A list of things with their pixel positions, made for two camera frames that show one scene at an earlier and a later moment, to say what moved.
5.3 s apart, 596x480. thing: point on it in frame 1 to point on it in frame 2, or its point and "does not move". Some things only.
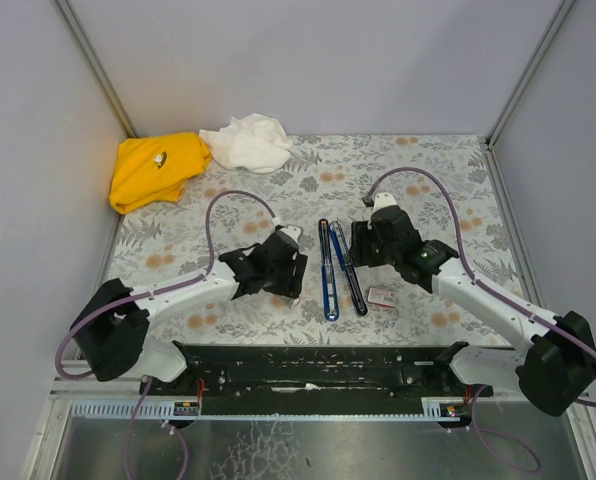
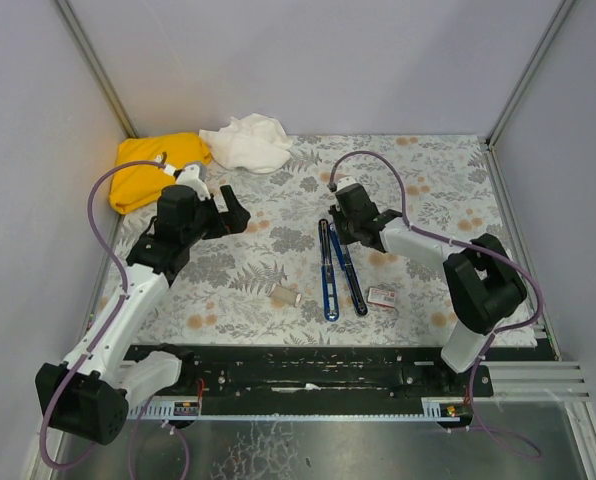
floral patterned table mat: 444,184 does not move
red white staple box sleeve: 382,297 does not move
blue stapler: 330,290 does not move
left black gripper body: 294,275 to 223,218
